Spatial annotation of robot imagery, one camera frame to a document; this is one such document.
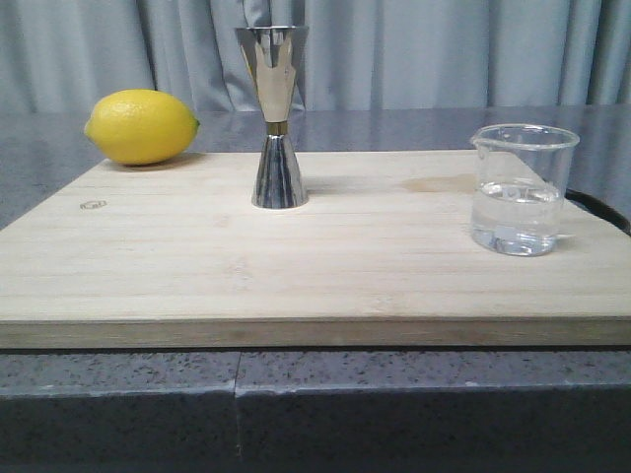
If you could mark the silver steel jigger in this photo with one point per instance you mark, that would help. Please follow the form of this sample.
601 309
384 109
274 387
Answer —
273 58

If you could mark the clear glass beaker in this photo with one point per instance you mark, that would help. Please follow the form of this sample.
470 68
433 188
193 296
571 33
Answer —
522 175

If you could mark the light wooden cutting board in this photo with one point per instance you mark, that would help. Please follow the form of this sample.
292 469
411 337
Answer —
177 256

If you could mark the yellow lemon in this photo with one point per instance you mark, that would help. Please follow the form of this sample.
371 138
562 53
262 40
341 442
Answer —
139 127

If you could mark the grey curtain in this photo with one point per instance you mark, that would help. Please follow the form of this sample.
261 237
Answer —
60 56

